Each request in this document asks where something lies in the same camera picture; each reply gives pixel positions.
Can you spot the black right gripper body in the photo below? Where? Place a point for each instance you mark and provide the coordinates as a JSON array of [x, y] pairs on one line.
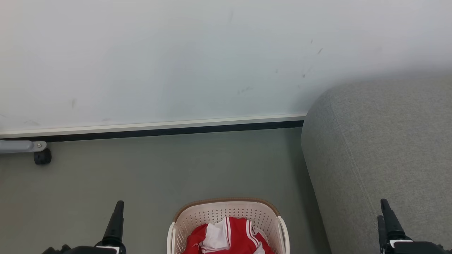
[[416, 248]]

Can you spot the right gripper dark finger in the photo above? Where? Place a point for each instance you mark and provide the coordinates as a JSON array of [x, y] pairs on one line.
[[392, 222], [382, 229]]

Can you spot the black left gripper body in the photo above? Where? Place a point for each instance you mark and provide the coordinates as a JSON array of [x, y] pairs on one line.
[[88, 249]]

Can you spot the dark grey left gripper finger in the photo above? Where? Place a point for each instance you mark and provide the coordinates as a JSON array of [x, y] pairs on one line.
[[115, 225]]

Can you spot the red and white garment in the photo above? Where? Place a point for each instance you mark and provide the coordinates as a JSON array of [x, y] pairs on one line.
[[236, 236]]

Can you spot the grey fabric sofa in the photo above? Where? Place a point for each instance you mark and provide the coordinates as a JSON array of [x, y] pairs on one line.
[[381, 158]]

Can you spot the black caster wheel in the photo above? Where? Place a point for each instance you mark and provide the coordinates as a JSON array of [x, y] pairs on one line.
[[42, 157]]

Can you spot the cream perforated laundry basket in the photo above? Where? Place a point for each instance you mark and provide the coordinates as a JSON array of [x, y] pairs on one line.
[[215, 213]]

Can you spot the grey partition foot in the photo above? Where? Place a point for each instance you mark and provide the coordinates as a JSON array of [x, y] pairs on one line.
[[17, 146]]

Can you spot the white partition panel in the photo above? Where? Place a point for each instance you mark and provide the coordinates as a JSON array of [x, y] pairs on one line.
[[176, 63]]

